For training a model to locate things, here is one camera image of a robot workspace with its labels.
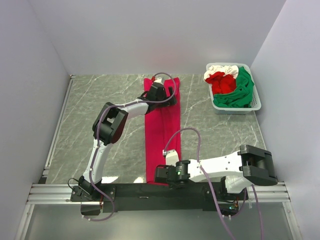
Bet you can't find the magenta pink t-shirt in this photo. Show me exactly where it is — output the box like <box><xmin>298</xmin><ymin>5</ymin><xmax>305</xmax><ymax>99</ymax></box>
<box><xmin>144</xmin><ymin>89</ymin><xmax>181</xmax><ymax>184</ymax></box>

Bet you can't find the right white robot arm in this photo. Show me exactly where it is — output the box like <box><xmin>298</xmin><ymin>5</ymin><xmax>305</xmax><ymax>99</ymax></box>
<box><xmin>154</xmin><ymin>144</ymin><xmax>278</xmax><ymax>200</ymax></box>

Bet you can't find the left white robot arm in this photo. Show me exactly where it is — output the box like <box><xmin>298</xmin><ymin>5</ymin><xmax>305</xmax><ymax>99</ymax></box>
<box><xmin>78</xmin><ymin>77</ymin><xmax>181</xmax><ymax>201</ymax></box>

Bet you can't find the red t-shirt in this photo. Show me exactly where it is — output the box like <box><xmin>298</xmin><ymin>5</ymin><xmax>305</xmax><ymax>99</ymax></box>
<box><xmin>204</xmin><ymin>71</ymin><xmax>236</xmax><ymax>95</ymax></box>

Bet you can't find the white t-shirt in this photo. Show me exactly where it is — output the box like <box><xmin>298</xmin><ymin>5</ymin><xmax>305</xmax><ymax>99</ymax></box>
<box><xmin>203</xmin><ymin>65</ymin><xmax>239</xmax><ymax>80</ymax></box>

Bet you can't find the green t-shirt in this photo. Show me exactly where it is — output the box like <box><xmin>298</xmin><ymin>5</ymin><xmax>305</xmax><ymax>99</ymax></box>
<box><xmin>213</xmin><ymin>67</ymin><xmax>255</xmax><ymax>108</ymax></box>

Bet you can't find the white plastic laundry basket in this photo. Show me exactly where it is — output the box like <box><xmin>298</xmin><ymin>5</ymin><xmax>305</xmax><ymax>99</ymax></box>
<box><xmin>205</xmin><ymin>62</ymin><xmax>262</xmax><ymax>115</ymax></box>

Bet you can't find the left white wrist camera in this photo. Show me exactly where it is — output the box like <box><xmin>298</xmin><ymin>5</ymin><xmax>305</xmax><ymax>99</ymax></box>
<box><xmin>151</xmin><ymin>76</ymin><xmax>164</xmax><ymax>85</ymax></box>

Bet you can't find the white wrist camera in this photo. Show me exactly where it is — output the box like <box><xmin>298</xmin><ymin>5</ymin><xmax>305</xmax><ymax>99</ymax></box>
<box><xmin>162</xmin><ymin>149</ymin><xmax>180</xmax><ymax>166</ymax></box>
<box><xmin>151</xmin><ymin>76</ymin><xmax>164</xmax><ymax>85</ymax></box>

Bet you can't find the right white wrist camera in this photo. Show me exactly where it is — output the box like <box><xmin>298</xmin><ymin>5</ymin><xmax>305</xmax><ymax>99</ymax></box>
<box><xmin>162</xmin><ymin>149</ymin><xmax>180</xmax><ymax>166</ymax></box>

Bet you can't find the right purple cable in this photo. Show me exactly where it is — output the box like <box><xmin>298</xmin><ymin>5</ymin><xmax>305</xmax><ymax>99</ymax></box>
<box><xmin>163</xmin><ymin>127</ymin><xmax>265</xmax><ymax>240</ymax></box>

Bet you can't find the aluminium frame rail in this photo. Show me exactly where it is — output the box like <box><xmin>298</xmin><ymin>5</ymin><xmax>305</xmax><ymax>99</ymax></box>
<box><xmin>26</xmin><ymin>182</ymin><xmax>291</xmax><ymax>205</ymax></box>

